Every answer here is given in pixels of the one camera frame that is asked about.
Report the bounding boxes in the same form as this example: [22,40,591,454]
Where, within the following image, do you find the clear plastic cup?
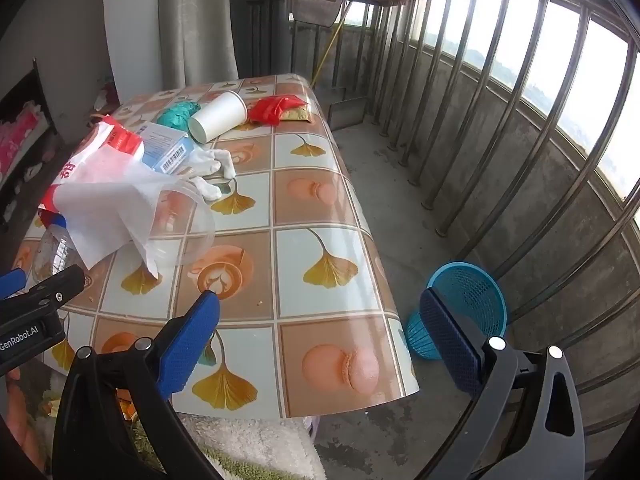
[147,176,217,267]

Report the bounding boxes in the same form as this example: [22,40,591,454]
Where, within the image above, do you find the metal frame box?
[329,87,368,130]

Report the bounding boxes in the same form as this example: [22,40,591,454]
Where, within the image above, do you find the grey curtain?
[159,0,238,92]

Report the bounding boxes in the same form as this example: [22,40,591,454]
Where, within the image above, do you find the red and white packaging bag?
[39,115,146,213]

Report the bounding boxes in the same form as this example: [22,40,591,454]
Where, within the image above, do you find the white cloth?
[187,146,237,201]

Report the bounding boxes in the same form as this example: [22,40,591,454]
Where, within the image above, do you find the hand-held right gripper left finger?
[52,291,223,480]

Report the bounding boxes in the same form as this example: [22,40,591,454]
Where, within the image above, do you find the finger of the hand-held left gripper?
[27,264,86,311]
[0,268,27,295]

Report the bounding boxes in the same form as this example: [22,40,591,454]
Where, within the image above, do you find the blue and white box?
[135,122,196,176]

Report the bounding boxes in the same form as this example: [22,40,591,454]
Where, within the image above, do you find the white fluffy towel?
[177,412,326,480]

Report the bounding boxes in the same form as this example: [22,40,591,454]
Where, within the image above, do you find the yellow pole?
[310,0,351,88]

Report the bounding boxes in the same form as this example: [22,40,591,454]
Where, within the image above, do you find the patterned vinyl tablecloth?
[12,75,421,418]

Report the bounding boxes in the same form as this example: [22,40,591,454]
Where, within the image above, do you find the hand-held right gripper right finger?
[419,286,587,480]

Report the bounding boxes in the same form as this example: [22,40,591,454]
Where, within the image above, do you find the grey hanging cloth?
[290,0,348,28]

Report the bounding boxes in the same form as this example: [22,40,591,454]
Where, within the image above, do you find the plastic bottle blue label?
[25,212,88,291]

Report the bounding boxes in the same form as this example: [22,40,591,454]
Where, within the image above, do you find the pink printed cloth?
[0,102,42,176]

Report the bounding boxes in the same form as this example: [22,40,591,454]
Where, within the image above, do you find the dark grey cabinet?
[229,0,296,78]

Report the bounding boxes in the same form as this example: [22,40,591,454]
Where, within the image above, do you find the teal plastic bag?
[156,100,202,130]

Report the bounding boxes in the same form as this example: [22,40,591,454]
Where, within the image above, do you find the blue plastic mesh basket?
[404,261,508,361]

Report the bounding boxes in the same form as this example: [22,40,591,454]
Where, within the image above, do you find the metal balcony railing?
[330,0,640,441]

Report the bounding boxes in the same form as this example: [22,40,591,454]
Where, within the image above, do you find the red label snack bag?
[247,94,313,126]

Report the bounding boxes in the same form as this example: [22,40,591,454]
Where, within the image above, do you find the white paper cup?
[188,91,249,144]

